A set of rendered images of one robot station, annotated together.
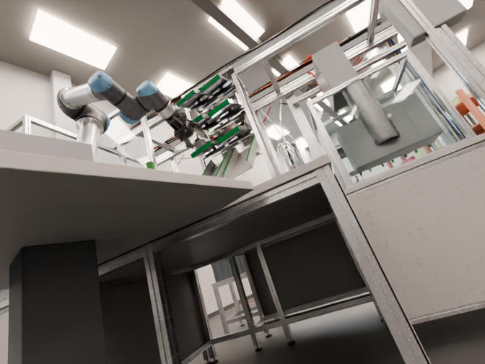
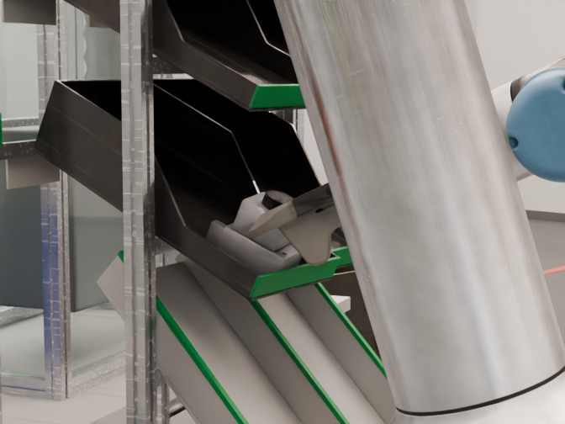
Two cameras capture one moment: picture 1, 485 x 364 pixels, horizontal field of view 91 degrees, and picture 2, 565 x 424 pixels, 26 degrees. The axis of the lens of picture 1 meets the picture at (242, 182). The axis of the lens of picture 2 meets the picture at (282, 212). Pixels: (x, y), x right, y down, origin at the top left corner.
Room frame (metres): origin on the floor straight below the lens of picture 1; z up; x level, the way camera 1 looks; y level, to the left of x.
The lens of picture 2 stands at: (0.88, 1.20, 1.39)
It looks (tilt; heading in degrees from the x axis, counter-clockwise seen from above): 7 degrees down; 278
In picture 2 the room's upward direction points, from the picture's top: straight up
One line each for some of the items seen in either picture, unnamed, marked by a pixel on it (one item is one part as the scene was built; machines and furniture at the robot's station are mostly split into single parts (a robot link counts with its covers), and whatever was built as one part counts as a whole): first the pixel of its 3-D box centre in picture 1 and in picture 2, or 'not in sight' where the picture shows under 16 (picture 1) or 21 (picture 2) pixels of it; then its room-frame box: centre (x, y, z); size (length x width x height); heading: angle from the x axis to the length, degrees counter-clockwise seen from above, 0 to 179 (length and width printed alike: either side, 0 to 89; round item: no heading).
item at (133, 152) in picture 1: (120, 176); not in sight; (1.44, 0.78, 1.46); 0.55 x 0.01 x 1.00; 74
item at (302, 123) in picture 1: (307, 133); not in sight; (1.98, -0.71, 1.56); 0.09 x 0.04 x 1.39; 74
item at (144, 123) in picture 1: (151, 158); not in sight; (1.36, 0.51, 1.46); 0.03 x 0.03 x 1.00; 74
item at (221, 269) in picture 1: (239, 263); not in sight; (3.31, 0.38, 0.73); 0.62 x 0.42 x 0.23; 74
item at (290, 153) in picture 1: (291, 155); not in sight; (1.76, -0.43, 1.32); 0.14 x 0.14 x 0.38
